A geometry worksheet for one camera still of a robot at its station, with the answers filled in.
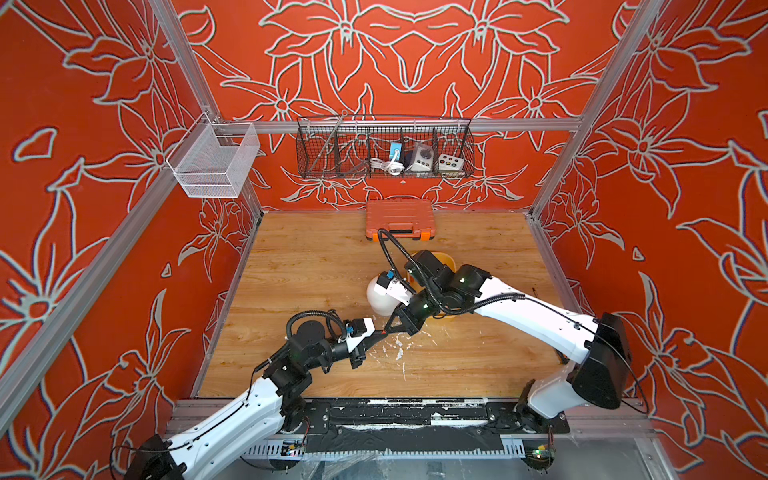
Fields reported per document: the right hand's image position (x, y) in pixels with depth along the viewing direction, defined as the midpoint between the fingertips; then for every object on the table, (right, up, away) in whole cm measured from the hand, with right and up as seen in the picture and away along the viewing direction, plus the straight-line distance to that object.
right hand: (382, 331), depth 68 cm
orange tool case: (+12, +29, +43) cm, 53 cm away
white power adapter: (+13, +46, +23) cm, 53 cm away
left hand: (+1, -1, +3) cm, 3 cm away
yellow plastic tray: (+7, +12, -8) cm, 16 cm away
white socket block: (+21, +47, +27) cm, 58 cm away
